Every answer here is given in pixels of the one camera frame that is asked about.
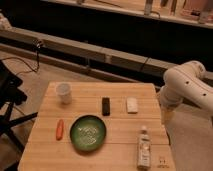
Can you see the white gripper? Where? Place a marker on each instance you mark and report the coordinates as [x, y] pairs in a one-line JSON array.
[[167, 99]]

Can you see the white ceramic cup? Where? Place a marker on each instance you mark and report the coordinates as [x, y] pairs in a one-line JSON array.
[[63, 91]]

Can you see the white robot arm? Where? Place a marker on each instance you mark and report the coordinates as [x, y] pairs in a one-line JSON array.
[[184, 81]]

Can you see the white sponge block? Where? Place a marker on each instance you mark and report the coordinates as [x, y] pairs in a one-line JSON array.
[[132, 105]]

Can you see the small table label sticker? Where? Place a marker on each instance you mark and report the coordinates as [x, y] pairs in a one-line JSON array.
[[162, 162]]

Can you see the clear plastic bottle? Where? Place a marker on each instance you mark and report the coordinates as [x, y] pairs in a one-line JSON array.
[[144, 159]]

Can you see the black rectangular block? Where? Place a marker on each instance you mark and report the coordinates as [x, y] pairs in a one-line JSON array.
[[105, 106]]

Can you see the green round plate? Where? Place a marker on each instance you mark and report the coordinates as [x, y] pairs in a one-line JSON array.
[[88, 133]]

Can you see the orange carrot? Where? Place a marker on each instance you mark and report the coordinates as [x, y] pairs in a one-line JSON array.
[[59, 129]]

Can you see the black chair base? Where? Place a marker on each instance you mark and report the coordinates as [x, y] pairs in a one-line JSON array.
[[10, 92]]

